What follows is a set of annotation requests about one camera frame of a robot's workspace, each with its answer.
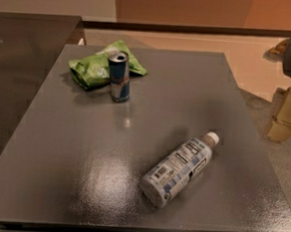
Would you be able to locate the blue plastic bottle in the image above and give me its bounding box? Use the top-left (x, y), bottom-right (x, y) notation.
top-left (140, 131), bottom-right (220, 208)

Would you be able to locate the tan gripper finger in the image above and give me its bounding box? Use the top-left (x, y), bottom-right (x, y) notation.
top-left (266, 87), bottom-right (291, 142)
top-left (268, 39), bottom-right (289, 60)

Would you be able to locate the dark side table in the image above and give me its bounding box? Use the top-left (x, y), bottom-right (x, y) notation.
top-left (0, 12), bottom-right (86, 154)

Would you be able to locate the green chip bag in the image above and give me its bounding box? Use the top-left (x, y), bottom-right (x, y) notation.
top-left (68, 40), bottom-right (147, 91)

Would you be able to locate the Red Bull can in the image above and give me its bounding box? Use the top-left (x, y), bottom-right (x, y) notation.
top-left (108, 50), bottom-right (130, 104)

